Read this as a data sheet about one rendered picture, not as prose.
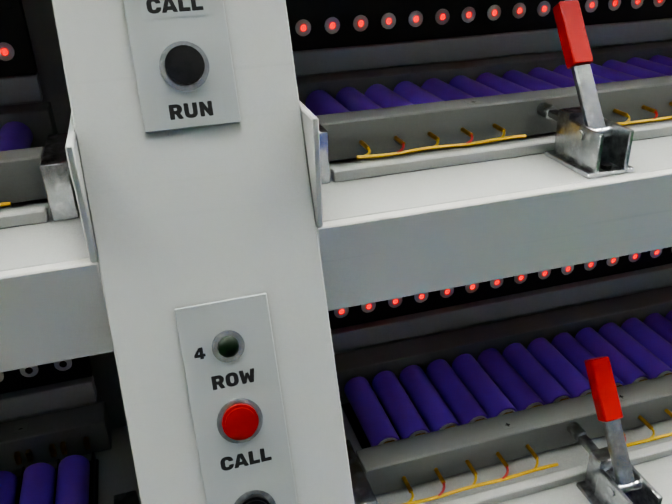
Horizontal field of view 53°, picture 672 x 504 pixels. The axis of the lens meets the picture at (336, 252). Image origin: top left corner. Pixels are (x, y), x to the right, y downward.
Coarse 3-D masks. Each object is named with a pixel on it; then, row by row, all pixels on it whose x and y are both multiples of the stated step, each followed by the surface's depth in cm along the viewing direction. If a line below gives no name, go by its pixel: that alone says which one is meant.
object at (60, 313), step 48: (0, 0) 40; (0, 48) 41; (0, 96) 42; (0, 144) 36; (48, 144) 33; (0, 192) 33; (48, 192) 31; (0, 240) 30; (48, 240) 30; (0, 288) 27; (48, 288) 28; (96, 288) 28; (0, 336) 28; (48, 336) 29; (96, 336) 29
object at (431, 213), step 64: (320, 0) 45; (384, 0) 46; (448, 0) 48; (512, 0) 49; (576, 0) 36; (640, 0) 52; (320, 64) 46; (384, 64) 48; (448, 64) 48; (512, 64) 48; (576, 64) 35; (640, 64) 49; (320, 128) 34; (384, 128) 37; (448, 128) 38; (512, 128) 40; (576, 128) 35; (640, 128) 39; (320, 192) 29; (384, 192) 34; (448, 192) 33; (512, 192) 33; (576, 192) 34; (640, 192) 35; (384, 256) 32; (448, 256) 33; (512, 256) 34; (576, 256) 35
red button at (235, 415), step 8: (232, 408) 29; (240, 408) 29; (248, 408) 30; (224, 416) 29; (232, 416) 29; (240, 416) 29; (248, 416) 29; (256, 416) 30; (224, 424) 29; (232, 424) 29; (240, 424) 29; (248, 424) 29; (256, 424) 30; (232, 432) 29; (240, 432) 29; (248, 432) 30
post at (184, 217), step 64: (64, 0) 27; (256, 0) 29; (64, 64) 27; (128, 64) 28; (256, 64) 29; (128, 128) 28; (192, 128) 28; (256, 128) 29; (128, 192) 28; (192, 192) 29; (256, 192) 29; (128, 256) 28; (192, 256) 29; (256, 256) 30; (320, 256) 30; (128, 320) 28; (320, 320) 31; (128, 384) 29; (320, 384) 31; (192, 448) 30; (320, 448) 31
